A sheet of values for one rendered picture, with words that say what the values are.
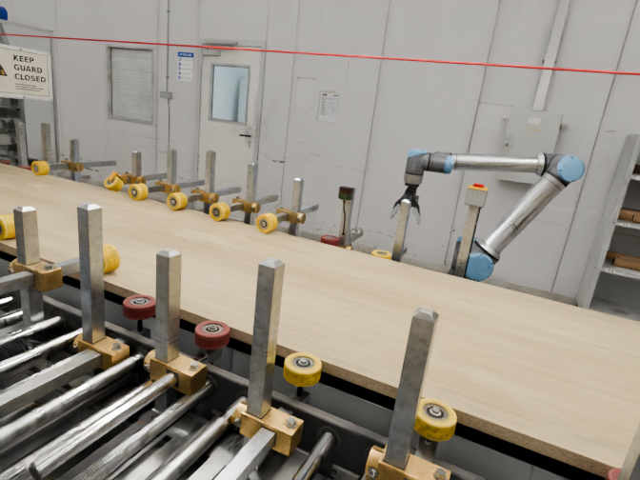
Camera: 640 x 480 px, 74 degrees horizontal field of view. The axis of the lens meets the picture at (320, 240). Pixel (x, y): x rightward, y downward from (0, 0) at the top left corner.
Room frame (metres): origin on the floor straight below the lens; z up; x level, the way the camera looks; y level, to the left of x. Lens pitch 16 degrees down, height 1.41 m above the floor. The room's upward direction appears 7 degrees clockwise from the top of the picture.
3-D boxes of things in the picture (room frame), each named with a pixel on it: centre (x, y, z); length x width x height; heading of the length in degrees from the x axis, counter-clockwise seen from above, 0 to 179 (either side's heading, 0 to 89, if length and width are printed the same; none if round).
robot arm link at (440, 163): (2.13, -0.54, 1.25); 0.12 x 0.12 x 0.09; 83
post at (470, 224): (1.62, -0.57, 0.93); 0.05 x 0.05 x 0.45; 67
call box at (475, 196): (1.62, -0.57, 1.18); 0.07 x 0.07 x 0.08; 67
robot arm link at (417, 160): (2.13, -0.42, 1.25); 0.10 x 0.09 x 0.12; 83
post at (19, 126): (2.71, 1.96, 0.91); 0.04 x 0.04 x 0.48; 67
